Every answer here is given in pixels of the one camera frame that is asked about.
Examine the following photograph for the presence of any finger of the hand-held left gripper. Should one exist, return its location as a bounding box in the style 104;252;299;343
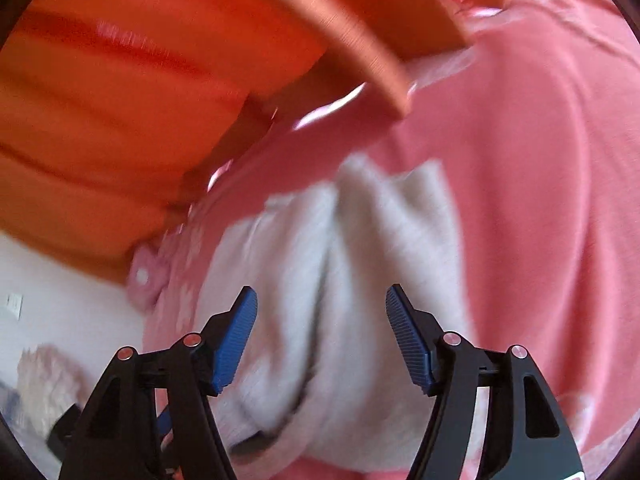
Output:
46;402;85;458

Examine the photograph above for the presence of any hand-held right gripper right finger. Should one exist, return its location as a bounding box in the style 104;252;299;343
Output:
385;284;581;480

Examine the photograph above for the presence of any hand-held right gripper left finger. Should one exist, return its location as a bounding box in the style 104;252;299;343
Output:
59;286;259;480

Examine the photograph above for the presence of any pink sweater with black hearts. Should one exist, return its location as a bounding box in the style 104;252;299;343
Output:
197;154;493;475

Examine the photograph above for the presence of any beige fluffy cloth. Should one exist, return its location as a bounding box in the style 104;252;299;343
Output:
17;344;85;427

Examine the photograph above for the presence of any pink pillow with white button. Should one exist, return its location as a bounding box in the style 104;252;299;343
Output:
125;242;174;312

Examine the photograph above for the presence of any pink fleece blanket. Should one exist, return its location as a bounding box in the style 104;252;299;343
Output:
142;0;640;480

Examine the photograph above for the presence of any wooden headboard frame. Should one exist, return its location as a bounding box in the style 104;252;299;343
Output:
177;0;513;213

